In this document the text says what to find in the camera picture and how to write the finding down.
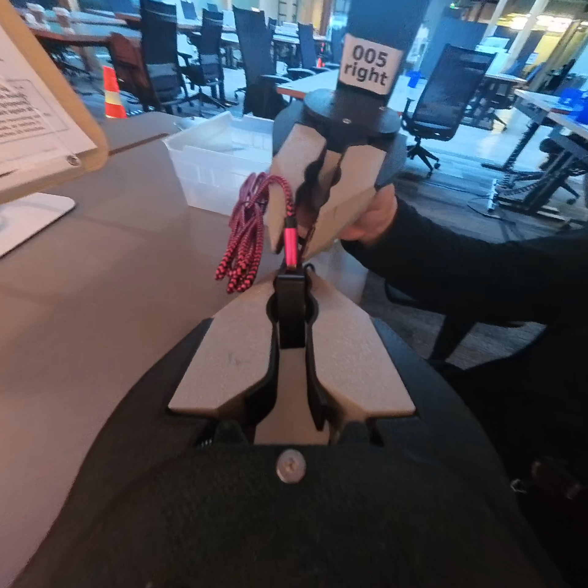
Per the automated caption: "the row of black office chairs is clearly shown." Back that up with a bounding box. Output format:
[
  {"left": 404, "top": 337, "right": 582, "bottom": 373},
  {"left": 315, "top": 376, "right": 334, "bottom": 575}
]
[{"left": 138, "top": 0, "right": 343, "bottom": 121}]

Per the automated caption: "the black mesh office chair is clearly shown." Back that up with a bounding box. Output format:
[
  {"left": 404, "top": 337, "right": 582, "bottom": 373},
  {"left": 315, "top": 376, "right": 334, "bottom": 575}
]
[{"left": 401, "top": 43, "right": 498, "bottom": 177}]

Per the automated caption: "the wooden display board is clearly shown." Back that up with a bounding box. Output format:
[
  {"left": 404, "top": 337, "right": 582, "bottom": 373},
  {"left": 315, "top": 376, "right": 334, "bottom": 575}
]
[{"left": 0, "top": 0, "right": 110, "bottom": 205}]

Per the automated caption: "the white table with orange edge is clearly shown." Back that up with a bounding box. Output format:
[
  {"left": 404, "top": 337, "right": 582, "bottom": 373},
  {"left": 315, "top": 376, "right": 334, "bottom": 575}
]
[{"left": 276, "top": 69, "right": 414, "bottom": 104}]

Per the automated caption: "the clear plastic bin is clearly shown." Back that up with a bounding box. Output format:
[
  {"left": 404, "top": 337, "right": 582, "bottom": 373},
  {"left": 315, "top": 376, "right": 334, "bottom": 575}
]
[{"left": 163, "top": 110, "right": 368, "bottom": 299}]

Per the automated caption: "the person's right forearm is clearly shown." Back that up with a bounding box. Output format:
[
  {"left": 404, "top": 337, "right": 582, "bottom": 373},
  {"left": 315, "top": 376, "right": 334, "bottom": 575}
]
[{"left": 342, "top": 198, "right": 588, "bottom": 327}]

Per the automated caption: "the person's dark clothed body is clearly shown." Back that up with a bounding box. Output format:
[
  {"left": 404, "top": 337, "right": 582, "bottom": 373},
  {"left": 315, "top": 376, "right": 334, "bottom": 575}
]
[{"left": 429, "top": 317, "right": 588, "bottom": 588}]

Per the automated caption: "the orange traffic cone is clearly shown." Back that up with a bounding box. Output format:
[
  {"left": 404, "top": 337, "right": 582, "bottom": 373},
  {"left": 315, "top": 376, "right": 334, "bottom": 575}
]
[{"left": 102, "top": 65, "right": 128, "bottom": 120}]

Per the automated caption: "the person's right hand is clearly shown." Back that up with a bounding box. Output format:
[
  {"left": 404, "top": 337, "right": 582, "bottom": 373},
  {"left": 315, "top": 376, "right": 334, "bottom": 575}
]
[{"left": 340, "top": 184, "right": 398, "bottom": 244}]

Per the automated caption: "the desk with black legs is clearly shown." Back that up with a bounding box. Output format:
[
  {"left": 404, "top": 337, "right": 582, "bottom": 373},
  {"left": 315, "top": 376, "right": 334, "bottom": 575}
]
[{"left": 480, "top": 85, "right": 588, "bottom": 226}]

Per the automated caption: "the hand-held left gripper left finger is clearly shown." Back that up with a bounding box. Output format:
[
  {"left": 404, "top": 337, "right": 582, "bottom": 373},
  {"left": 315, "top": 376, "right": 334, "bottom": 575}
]
[{"left": 168, "top": 275, "right": 281, "bottom": 425}]

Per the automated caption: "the small blue bin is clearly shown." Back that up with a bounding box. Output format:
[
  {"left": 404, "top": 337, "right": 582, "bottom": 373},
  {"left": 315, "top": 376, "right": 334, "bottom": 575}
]
[{"left": 558, "top": 87, "right": 588, "bottom": 113}]

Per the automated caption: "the black USB hub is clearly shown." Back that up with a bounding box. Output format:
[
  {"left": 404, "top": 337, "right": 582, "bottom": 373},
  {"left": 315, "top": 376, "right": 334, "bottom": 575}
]
[{"left": 274, "top": 269, "right": 307, "bottom": 349}]

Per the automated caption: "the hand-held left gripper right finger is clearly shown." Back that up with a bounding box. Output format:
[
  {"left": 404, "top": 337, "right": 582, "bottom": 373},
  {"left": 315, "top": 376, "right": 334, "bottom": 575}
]
[{"left": 304, "top": 271, "right": 418, "bottom": 432}]

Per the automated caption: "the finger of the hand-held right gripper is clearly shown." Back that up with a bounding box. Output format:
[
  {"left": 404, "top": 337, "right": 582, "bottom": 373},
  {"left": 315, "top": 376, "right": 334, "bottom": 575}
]
[
  {"left": 268, "top": 125, "right": 329, "bottom": 255},
  {"left": 299, "top": 145, "right": 389, "bottom": 259}
]

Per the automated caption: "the red braided USB cable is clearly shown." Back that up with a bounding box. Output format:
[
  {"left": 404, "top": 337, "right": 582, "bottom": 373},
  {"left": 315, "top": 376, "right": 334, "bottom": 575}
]
[{"left": 213, "top": 172, "right": 306, "bottom": 295}]

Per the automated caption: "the white stand base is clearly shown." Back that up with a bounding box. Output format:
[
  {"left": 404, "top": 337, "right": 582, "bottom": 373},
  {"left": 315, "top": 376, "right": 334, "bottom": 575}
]
[{"left": 0, "top": 193, "right": 76, "bottom": 258}]

